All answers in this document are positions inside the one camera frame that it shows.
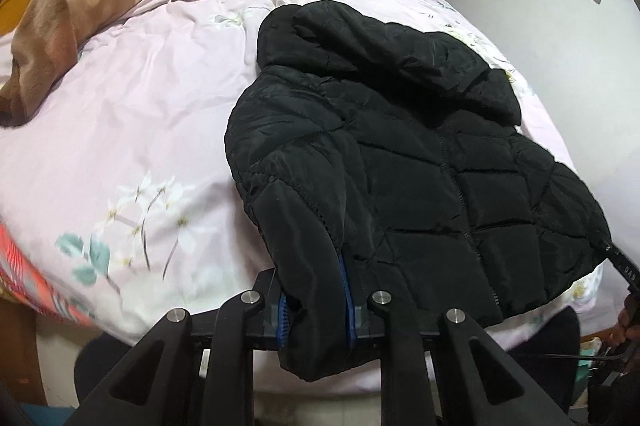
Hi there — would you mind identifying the black puffer jacket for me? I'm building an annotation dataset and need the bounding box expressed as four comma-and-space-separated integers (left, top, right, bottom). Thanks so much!
224, 0, 611, 382

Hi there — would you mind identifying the person right hand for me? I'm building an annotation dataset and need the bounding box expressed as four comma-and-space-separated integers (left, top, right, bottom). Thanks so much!
608, 296, 640, 347

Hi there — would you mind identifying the pink floral bed sheet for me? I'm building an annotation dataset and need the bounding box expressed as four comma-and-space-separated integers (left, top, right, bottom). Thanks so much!
1, 0, 570, 344

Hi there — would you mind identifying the red patterned mattress edge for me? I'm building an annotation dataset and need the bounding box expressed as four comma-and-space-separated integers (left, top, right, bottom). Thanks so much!
1, 224, 96, 326

